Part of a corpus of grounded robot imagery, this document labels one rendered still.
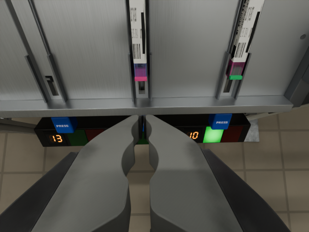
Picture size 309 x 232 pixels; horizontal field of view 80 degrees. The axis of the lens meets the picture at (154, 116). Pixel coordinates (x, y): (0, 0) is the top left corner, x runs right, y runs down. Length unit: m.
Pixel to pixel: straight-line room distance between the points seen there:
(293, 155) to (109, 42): 1.11
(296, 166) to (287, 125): 0.21
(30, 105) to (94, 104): 0.08
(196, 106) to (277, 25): 0.12
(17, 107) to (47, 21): 0.11
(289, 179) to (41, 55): 1.15
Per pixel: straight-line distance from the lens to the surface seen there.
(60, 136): 0.33
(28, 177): 1.14
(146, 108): 0.23
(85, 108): 0.24
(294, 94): 0.29
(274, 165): 1.15
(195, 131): 0.31
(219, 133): 0.32
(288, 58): 0.28
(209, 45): 0.23
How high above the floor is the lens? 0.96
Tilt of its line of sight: 81 degrees down
